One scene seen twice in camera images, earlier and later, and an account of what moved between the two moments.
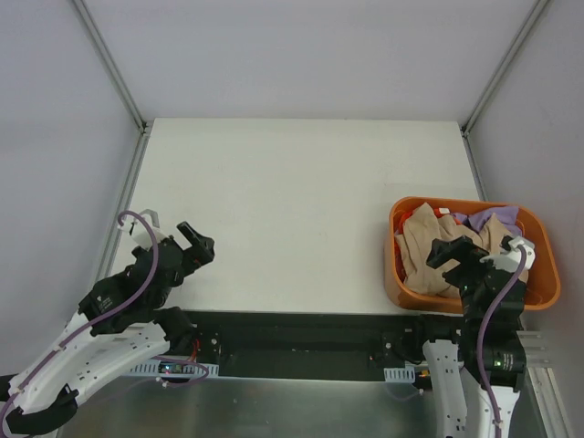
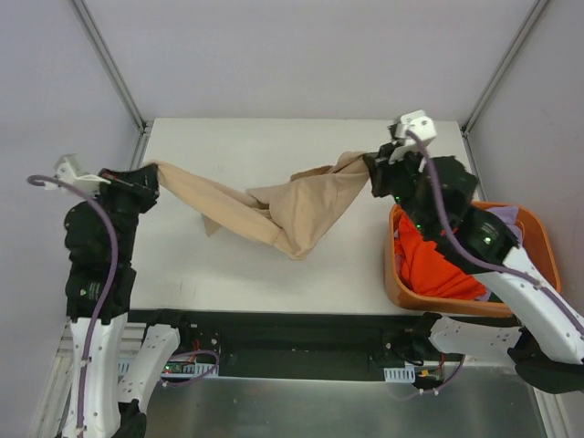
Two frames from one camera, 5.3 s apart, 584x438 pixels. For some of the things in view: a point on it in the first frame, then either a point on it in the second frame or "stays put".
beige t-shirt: x=422 y=230 -> x=290 y=215
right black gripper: x=463 y=266 -> x=383 y=171
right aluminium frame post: x=469 y=120 stays put
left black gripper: x=183 y=255 -> x=138 y=181
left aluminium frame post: x=111 y=67 stays put
